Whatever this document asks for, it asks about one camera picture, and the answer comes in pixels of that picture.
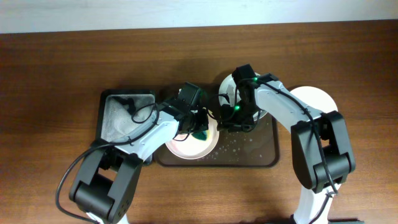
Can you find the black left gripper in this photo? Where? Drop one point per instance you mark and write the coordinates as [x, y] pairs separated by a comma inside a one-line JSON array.
[[199, 125]]

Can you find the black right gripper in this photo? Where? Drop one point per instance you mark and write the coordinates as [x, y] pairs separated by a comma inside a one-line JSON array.
[[232, 125]]

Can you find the green and yellow sponge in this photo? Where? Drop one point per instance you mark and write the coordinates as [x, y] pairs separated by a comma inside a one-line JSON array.
[[202, 135]]

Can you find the white plate with red stain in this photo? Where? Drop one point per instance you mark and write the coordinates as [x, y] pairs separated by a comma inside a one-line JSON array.
[[193, 148]]

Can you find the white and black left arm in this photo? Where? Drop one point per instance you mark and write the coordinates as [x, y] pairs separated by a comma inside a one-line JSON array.
[[105, 183]]

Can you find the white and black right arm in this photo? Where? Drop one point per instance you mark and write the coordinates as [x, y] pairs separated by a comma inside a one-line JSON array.
[[322, 154]]

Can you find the dark brown serving tray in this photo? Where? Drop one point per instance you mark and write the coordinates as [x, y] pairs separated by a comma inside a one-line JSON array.
[[259, 148]]

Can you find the black soapy water tray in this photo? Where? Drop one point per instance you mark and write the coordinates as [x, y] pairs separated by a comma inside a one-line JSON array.
[[122, 111]]

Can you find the clean white plate stack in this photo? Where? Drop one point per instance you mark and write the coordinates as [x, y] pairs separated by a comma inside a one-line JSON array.
[[316, 98]]

